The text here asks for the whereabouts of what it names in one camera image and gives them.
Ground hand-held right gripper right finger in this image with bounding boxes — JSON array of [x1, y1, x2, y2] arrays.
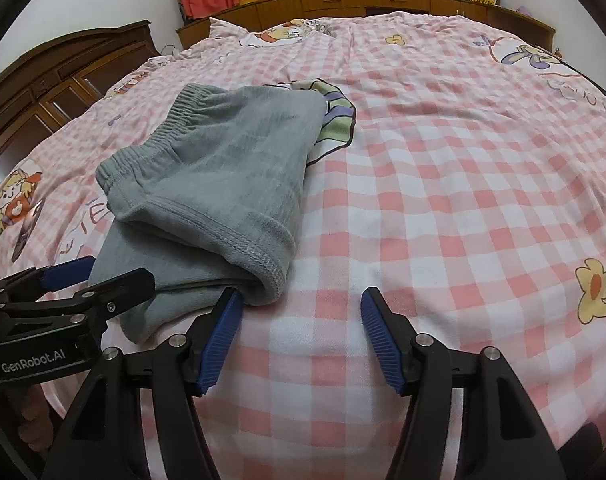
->
[[360, 287, 568, 480]]

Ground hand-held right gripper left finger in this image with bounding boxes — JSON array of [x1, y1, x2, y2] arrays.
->
[[43, 287, 246, 480]]

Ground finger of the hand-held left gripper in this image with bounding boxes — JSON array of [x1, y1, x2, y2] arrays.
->
[[0, 267, 156, 332], [0, 255, 97, 307]]

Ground grey pants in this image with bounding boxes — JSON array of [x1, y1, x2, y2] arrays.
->
[[88, 82, 330, 346]]

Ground person's left hand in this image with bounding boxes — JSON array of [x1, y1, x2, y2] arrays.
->
[[14, 381, 58, 462]]

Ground pink checkered cartoon blanket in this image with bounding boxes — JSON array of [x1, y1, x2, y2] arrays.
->
[[0, 10, 606, 463]]

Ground brown wooden wardrobe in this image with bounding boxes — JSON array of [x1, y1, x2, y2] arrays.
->
[[0, 20, 162, 157]]

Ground brown wooden headboard cabinet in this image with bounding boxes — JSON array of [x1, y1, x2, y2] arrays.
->
[[177, 0, 558, 54]]

